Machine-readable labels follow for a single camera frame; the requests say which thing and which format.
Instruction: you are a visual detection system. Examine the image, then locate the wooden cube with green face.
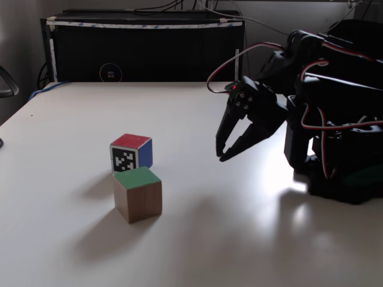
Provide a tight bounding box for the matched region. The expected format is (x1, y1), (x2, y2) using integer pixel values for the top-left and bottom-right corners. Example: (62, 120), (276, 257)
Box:
(113, 166), (163, 225)

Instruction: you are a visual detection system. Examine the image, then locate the red-topped cube with marker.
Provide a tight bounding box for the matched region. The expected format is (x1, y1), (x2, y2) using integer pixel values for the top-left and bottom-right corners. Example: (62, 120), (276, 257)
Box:
(109, 133), (154, 174)

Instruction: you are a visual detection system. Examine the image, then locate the black computer case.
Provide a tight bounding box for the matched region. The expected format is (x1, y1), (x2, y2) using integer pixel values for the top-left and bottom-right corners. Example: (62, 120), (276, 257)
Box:
(40, 8), (247, 83)

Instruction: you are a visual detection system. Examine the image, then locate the black chair armrest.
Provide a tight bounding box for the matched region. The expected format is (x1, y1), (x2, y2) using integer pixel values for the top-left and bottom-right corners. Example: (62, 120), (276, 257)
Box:
(0, 65), (19, 98)

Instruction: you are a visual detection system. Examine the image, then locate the red white servo cable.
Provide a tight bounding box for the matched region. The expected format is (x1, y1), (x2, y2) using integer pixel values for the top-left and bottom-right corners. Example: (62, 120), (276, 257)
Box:
(206, 42), (288, 94)

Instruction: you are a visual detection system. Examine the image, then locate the grey cable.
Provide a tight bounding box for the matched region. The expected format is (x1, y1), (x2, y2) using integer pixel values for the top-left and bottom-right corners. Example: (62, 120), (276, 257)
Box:
(196, 0), (288, 37)

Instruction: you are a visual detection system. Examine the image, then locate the black cable bundle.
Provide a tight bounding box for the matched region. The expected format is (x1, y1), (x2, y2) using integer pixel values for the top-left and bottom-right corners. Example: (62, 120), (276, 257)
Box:
(133, 0), (187, 14)

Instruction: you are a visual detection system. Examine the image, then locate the blue cable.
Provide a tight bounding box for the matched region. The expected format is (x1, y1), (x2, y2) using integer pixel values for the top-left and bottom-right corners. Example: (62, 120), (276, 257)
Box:
(28, 80), (71, 101)

